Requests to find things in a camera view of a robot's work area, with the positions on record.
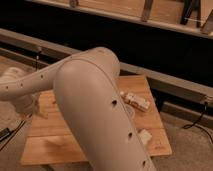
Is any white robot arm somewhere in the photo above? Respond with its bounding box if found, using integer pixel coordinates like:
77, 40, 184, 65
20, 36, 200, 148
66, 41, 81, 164
0, 47, 156, 171

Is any white sponge block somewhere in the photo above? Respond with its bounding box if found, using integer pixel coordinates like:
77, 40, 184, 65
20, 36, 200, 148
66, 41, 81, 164
138, 129, 152, 145

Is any wooden shelf in background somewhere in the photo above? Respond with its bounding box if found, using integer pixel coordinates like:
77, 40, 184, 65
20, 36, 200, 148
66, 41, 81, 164
27, 0, 213, 39

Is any black device on floor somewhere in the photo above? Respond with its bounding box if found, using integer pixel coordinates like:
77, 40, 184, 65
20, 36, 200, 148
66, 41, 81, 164
0, 128, 12, 142

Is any black cable right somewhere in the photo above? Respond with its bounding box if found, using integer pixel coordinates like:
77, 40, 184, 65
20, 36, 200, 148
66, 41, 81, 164
181, 101, 213, 148

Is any black cable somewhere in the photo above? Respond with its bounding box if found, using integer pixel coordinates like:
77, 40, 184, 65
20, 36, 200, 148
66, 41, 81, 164
181, 101, 213, 148
0, 49, 42, 152

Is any black cable left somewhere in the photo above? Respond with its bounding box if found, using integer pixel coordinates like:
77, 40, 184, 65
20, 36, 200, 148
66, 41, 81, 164
0, 49, 42, 152

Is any long grey metal rail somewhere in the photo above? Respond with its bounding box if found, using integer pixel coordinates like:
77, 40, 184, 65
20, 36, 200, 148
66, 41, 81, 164
0, 28, 213, 107

